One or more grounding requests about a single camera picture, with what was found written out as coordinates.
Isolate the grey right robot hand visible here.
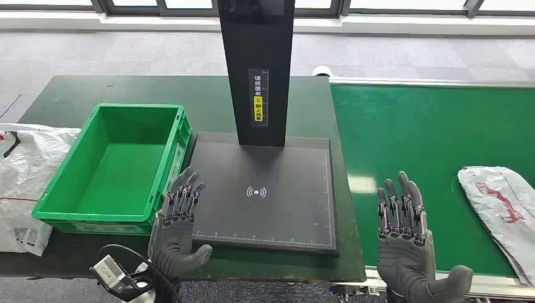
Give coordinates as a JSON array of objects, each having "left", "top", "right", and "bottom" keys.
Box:
[{"left": 376, "top": 170, "right": 474, "bottom": 303}]

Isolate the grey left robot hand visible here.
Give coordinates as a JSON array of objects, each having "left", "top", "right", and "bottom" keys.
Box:
[{"left": 148, "top": 166, "right": 213, "bottom": 280}]

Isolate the grey parcel bag red print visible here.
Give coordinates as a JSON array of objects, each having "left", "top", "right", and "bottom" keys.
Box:
[{"left": 457, "top": 166, "right": 535, "bottom": 288}]

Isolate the green conveyor belt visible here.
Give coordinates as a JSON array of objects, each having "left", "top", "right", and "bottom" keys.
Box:
[{"left": 330, "top": 83, "right": 535, "bottom": 278}]

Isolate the green plastic crate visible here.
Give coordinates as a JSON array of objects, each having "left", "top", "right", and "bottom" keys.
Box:
[{"left": 32, "top": 104, "right": 192, "bottom": 236}]

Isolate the black scanner base platform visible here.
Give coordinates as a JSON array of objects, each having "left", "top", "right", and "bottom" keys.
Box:
[{"left": 190, "top": 131, "right": 339, "bottom": 256}]

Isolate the white woven sack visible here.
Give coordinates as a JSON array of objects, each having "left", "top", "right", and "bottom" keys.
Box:
[{"left": 0, "top": 123, "right": 81, "bottom": 257}]

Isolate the black yellow label sticker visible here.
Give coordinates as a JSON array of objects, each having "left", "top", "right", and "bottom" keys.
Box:
[{"left": 248, "top": 69, "right": 269, "bottom": 128}]

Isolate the black scanner column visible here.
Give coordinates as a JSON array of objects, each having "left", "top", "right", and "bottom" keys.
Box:
[{"left": 216, "top": 0, "right": 296, "bottom": 148}]

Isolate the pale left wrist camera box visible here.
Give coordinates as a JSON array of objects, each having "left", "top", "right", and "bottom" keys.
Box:
[{"left": 90, "top": 255, "right": 139, "bottom": 294}]

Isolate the aluminium conveyor frame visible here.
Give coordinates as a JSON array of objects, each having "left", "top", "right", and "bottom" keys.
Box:
[{"left": 327, "top": 76, "right": 535, "bottom": 303}]

